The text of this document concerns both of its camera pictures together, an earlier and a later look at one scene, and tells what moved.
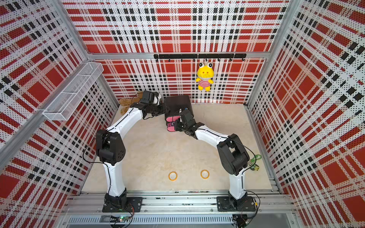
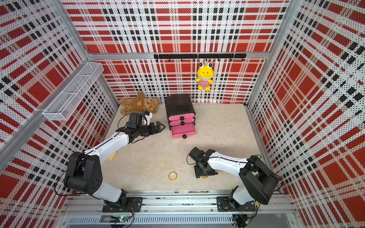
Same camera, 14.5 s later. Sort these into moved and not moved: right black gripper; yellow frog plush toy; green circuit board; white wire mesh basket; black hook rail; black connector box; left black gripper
Moved: left black gripper; right black gripper
Not moved: yellow frog plush toy; black hook rail; white wire mesh basket; black connector box; green circuit board
